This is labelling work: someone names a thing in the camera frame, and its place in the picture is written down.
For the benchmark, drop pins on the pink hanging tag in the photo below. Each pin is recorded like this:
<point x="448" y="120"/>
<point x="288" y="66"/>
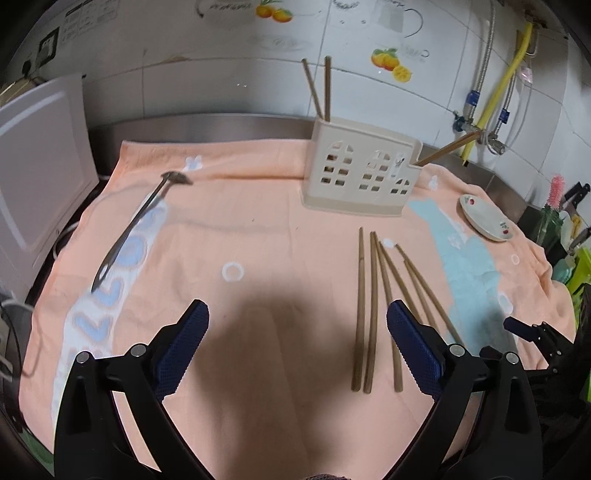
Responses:
<point x="525" y="76"/>

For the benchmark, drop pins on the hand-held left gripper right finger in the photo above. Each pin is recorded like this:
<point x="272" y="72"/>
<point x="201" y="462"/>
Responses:
<point x="413" y="350"/>

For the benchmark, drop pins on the pink bottle brush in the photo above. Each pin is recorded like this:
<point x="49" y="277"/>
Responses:
<point x="555" y="189"/>

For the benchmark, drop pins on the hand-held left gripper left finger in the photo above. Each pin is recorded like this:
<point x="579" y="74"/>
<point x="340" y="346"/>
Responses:
<point x="182" y="350"/>

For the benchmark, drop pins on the peach printed towel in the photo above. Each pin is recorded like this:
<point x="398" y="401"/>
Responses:
<point x="258" y="221"/>

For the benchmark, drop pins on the thin metal spoon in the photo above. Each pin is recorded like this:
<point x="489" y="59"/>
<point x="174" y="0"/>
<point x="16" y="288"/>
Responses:
<point x="178" y="178"/>

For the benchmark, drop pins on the printed wall label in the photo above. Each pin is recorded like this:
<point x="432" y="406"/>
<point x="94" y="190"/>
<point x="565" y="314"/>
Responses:
<point x="83" y="8"/>

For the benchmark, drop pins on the metal pipe valve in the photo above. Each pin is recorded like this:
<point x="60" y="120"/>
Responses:
<point x="496" y="145"/>

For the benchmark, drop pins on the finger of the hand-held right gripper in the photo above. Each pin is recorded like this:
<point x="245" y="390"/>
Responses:
<point x="490" y="353"/>
<point x="519" y="326"/>

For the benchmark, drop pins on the green plastic basket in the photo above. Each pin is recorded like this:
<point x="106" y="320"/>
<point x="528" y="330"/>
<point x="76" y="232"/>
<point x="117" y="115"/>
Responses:
<point x="582" y="277"/>

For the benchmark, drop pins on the cream plastic utensil holder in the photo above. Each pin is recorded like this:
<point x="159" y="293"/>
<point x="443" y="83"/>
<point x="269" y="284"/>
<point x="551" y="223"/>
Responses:
<point x="351" y="208"/>

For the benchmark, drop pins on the dark wooden chopstick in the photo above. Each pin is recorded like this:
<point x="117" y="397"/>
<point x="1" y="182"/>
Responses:
<point x="427" y="290"/>

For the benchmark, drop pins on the brown wooden chopstick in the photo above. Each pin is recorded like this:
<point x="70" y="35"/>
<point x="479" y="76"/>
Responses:
<point x="358" y="309"/>
<point x="384" y="281"/>
<point x="328" y="87"/>
<point x="312" y="87"/>
<point x="448" y="148"/>
<point x="371" y="313"/>
<point x="418" y="288"/>

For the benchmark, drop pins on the white microwave oven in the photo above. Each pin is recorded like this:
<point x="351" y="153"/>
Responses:
<point x="37" y="161"/>

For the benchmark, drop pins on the white dish with red flowers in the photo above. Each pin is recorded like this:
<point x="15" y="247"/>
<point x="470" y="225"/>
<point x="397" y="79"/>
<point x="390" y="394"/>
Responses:
<point x="485" y="219"/>

